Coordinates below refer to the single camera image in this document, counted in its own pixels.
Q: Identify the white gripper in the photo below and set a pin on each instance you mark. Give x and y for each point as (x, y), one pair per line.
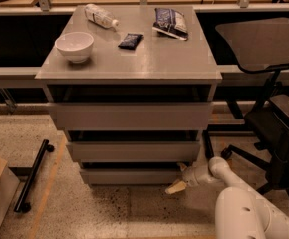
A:
(191, 176)

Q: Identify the grey bottom drawer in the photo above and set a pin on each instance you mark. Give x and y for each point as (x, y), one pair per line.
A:
(129, 176)

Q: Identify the grey drawer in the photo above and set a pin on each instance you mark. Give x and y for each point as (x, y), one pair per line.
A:
(173, 116)
(129, 176)
(133, 151)

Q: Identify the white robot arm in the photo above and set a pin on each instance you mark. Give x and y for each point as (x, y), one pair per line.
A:
(240, 211)

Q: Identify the grey drawer cabinet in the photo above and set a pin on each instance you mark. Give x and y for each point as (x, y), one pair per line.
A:
(160, 70)

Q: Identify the grey middle drawer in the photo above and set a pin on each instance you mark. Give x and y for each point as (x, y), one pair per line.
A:
(133, 151)

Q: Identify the grey top drawer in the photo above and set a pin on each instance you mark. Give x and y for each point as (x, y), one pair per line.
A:
(173, 116)

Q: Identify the black table leg bar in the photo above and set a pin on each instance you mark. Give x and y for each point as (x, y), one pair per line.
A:
(209, 153)

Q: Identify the small dark snack packet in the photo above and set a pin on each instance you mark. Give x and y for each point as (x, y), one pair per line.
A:
(130, 41)

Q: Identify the black office chair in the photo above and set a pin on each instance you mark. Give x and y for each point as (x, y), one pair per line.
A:
(262, 46)

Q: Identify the blue chip bag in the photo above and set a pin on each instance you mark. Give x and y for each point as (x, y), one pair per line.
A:
(171, 23)

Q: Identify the white bowl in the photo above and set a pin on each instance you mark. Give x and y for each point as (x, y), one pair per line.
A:
(76, 47)

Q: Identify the clear plastic bottle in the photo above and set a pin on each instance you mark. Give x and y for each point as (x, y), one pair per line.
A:
(100, 16)

